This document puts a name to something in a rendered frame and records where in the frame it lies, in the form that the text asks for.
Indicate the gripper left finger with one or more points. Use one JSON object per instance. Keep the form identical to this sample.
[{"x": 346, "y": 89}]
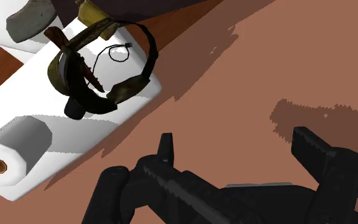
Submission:
[{"x": 166, "y": 186}]

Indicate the yellow block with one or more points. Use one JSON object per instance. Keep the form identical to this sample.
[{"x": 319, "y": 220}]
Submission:
[{"x": 92, "y": 14}]

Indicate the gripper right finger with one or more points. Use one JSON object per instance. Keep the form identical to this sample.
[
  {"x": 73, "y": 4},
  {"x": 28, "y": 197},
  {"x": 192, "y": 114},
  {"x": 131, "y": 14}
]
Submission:
[{"x": 336, "y": 173}]

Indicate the brown serrated knife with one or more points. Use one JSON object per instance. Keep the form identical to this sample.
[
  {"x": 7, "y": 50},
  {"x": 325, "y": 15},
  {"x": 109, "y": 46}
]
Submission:
[{"x": 57, "y": 36}]

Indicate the white toilet paper roll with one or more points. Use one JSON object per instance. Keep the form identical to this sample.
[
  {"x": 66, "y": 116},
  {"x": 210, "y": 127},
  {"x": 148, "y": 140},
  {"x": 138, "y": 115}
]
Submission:
[{"x": 14, "y": 149}]

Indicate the olive and black headset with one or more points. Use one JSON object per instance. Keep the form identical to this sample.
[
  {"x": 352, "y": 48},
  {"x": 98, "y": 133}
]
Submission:
[{"x": 73, "y": 90}]

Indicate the grey rounded slab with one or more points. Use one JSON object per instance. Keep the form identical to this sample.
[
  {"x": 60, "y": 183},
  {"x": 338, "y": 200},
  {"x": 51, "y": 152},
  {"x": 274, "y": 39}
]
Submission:
[{"x": 31, "y": 20}]

